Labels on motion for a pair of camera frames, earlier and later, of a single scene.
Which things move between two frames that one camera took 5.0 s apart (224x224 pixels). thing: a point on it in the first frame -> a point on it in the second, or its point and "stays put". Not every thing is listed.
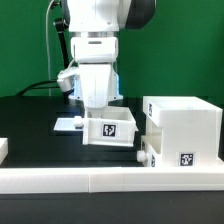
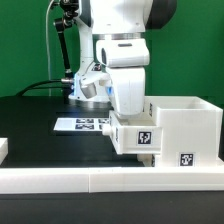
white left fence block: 4,149 stays put
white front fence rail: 85,180 stays put
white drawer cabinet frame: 191,130 stays put
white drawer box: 113,126 -> 141,135
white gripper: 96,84 -> 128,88
